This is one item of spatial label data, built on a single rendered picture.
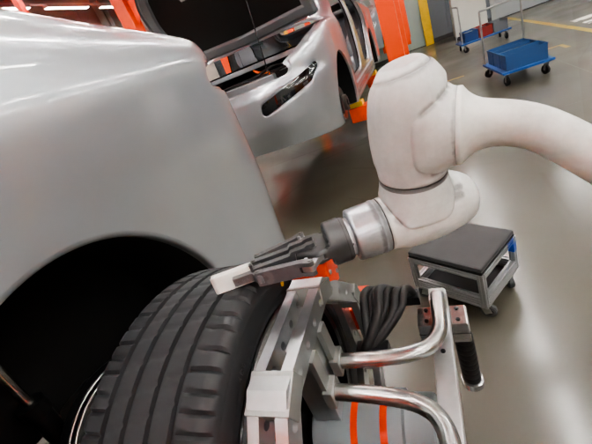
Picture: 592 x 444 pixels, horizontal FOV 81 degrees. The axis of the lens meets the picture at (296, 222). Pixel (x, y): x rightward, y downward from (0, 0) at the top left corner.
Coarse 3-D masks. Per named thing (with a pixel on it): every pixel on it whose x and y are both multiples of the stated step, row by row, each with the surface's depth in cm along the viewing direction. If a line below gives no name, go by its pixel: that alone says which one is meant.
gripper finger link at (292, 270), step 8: (280, 264) 54; (288, 264) 53; (296, 264) 53; (304, 264) 52; (312, 264) 52; (256, 272) 54; (264, 272) 54; (272, 272) 54; (280, 272) 53; (288, 272) 53; (296, 272) 53; (304, 272) 53; (312, 272) 52; (264, 280) 54; (272, 280) 54; (280, 280) 54
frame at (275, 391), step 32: (288, 288) 63; (320, 288) 60; (352, 288) 78; (288, 320) 57; (320, 320) 58; (352, 320) 87; (288, 352) 49; (256, 384) 47; (288, 384) 45; (384, 384) 88; (256, 416) 45; (288, 416) 43
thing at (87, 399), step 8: (96, 384) 78; (88, 392) 76; (96, 392) 76; (88, 400) 74; (80, 408) 74; (88, 408) 74; (80, 416) 72; (72, 424) 72; (80, 424) 72; (72, 432) 72; (80, 432) 71; (72, 440) 71; (80, 440) 71
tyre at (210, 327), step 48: (192, 288) 64; (240, 288) 57; (144, 336) 56; (192, 336) 52; (240, 336) 51; (144, 384) 49; (192, 384) 46; (240, 384) 49; (96, 432) 49; (144, 432) 46; (192, 432) 43
